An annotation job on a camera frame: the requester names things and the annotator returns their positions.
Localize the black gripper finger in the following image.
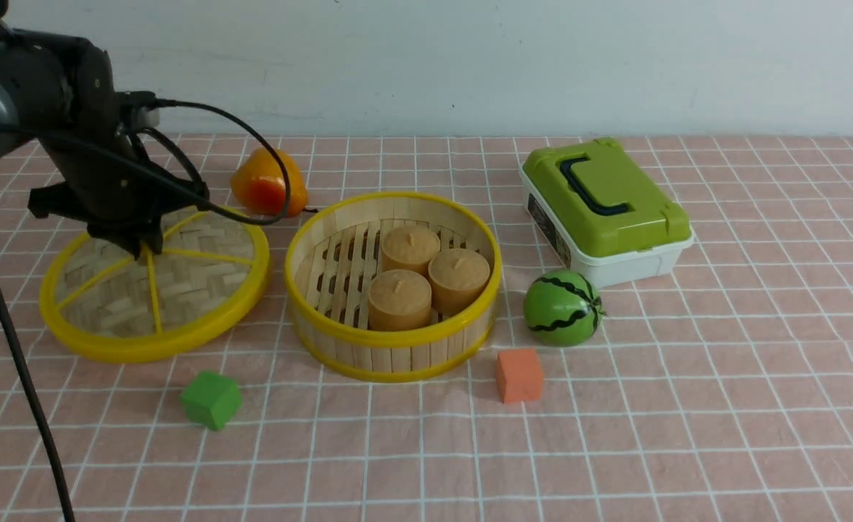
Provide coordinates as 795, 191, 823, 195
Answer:
111, 228, 164, 259

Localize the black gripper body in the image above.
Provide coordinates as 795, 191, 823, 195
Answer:
28, 91, 209, 242

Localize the yellow woven bamboo steamer lid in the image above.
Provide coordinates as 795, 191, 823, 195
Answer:
38, 208, 271, 365

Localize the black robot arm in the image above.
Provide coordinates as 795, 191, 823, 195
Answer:
0, 30, 209, 257

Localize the yellow bamboo steamer basket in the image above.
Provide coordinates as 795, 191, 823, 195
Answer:
284, 191, 503, 383

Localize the orange toy mango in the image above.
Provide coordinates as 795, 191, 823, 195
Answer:
230, 148, 308, 218

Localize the green foam cube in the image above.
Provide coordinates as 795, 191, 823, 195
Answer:
180, 370, 242, 431

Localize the tan toy bun left-front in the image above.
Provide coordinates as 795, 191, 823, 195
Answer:
368, 270, 432, 331

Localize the tan toy bun back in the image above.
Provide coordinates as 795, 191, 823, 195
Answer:
379, 225, 441, 277

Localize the orange foam cube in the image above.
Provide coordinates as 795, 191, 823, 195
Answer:
495, 348, 545, 404

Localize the green toy watermelon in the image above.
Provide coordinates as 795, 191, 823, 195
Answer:
523, 270, 606, 347

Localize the green lidded white storage box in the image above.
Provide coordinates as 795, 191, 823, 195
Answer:
522, 138, 694, 289

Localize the pink checked tablecloth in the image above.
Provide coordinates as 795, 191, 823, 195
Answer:
0, 136, 853, 521

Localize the black cable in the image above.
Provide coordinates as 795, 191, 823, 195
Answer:
0, 0, 293, 522

